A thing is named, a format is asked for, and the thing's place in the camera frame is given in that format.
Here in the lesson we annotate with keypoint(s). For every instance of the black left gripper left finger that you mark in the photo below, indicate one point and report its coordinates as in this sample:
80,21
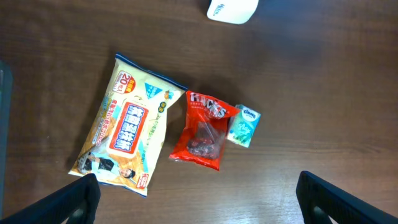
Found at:
74,203

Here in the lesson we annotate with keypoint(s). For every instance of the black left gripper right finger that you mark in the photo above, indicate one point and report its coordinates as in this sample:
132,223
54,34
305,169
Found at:
323,202

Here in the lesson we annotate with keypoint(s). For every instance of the yellow wet wipes pack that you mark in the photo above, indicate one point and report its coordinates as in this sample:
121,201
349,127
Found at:
126,138

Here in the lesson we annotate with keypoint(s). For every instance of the teal tissue pack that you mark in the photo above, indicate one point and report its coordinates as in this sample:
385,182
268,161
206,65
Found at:
243,125

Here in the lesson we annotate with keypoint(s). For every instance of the red snack bag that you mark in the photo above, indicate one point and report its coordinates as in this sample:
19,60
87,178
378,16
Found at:
204,135

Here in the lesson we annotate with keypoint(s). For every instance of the white barcode scanner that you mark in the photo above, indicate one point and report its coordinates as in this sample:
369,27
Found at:
232,11

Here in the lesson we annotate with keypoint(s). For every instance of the grey plastic basket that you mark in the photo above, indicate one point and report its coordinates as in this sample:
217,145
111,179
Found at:
6,93

